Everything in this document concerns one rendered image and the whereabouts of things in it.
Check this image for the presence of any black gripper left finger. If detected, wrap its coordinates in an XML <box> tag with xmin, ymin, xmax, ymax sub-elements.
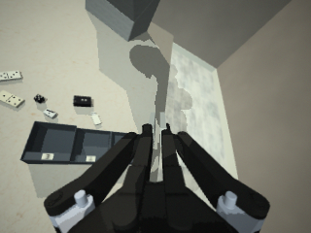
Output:
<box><xmin>44</xmin><ymin>113</ymin><xmax>156</xmax><ymax>233</ymax></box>

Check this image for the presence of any white domino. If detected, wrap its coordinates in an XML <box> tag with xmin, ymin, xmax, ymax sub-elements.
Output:
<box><xmin>0</xmin><ymin>90</ymin><xmax>24</xmax><ymax>108</ymax></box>
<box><xmin>0</xmin><ymin>71</ymin><xmax>21</xmax><ymax>82</ymax></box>

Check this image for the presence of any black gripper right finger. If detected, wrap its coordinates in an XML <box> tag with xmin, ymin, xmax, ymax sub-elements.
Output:
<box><xmin>160</xmin><ymin>113</ymin><xmax>270</xmax><ymax>233</ymax></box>

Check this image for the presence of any black die with white pips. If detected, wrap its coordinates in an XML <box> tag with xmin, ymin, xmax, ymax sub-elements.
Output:
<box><xmin>34</xmin><ymin>94</ymin><xmax>45</xmax><ymax>104</ymax></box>

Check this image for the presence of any dark grey rack of bins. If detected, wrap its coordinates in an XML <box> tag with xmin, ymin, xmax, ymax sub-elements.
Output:
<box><xmin>20</xmin><ymin>121</ymin><xmax>126</xmax><ymax>165</ymax></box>

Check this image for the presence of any white usb stick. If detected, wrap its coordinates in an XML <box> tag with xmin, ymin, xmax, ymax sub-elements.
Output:
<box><xmin>91</xmin><ymin>112</ymin><xmax>101</xmax><ymax>125</ymax></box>

